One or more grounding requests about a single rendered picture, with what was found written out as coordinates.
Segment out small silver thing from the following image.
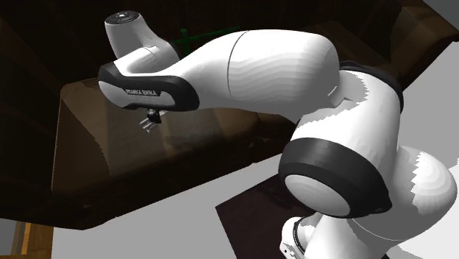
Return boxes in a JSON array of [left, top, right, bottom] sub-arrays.
[[138, 111, 168, 134]]

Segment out dark robot stand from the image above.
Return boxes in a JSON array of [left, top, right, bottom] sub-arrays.
[[214, 172, 392, 259]]

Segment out thin green frame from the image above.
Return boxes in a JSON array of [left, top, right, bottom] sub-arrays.
[[168, 26, 242, 49]]

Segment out wooden furniture piece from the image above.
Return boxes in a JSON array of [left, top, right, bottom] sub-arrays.
[[10, 221, 54, 259]]

